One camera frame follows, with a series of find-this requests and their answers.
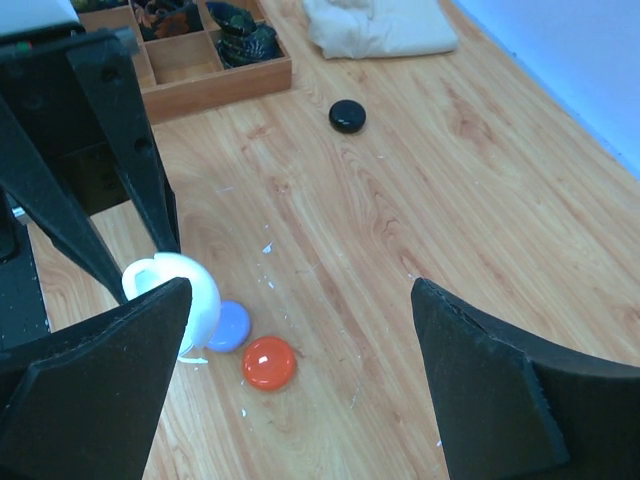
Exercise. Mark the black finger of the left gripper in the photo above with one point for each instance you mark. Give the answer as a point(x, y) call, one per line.
point(106, 75)
point(28, 179)

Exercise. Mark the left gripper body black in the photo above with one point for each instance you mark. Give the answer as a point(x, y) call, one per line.
point(40, 87)

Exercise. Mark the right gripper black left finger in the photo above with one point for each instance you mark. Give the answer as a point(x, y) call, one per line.
point(85, 401)

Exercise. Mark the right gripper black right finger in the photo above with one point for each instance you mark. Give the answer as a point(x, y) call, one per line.
point(512, 405)

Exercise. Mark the white round charging case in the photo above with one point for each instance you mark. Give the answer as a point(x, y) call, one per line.
point(197, 301)

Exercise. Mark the purple round charging case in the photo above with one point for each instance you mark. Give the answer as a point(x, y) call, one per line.
point(233, 328)

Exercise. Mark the orange round charging case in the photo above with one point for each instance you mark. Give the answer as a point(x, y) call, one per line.
point(268, 363)

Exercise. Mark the black round charging case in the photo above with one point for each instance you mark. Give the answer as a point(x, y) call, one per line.
point(347, 116)

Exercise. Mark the wooden compartment tray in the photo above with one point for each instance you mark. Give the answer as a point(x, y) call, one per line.
point(196, 55)

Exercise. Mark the beige folded cloth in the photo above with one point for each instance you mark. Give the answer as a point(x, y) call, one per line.
point(379, 29)

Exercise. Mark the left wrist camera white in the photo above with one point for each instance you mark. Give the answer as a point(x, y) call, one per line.
point(20, 16)

